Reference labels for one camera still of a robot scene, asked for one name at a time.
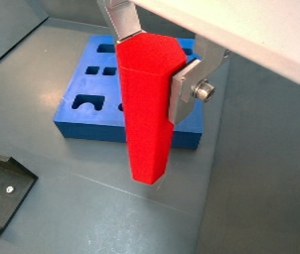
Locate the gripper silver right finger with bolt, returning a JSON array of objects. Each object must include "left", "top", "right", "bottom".
[{"left": 169, "top": 35, "right": 232, "bottom": 125}]

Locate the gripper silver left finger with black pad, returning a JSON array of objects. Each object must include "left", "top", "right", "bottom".
[{"left": 96, "top": 0, "right": 143, "bottom": 43}]

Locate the red hexagon prism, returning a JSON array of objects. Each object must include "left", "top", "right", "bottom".
[{"left": 116, "top": 33, "right": 187, "bottom": 185}]

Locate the blue shape sorting board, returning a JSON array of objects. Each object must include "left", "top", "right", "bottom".
[{"left": 52, "top": 35, "right": 205, "bottom": 150}]

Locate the black curved holder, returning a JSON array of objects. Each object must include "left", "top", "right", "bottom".
[{"left": 0, "top": 148, "right": 40, "bottom": 245}]

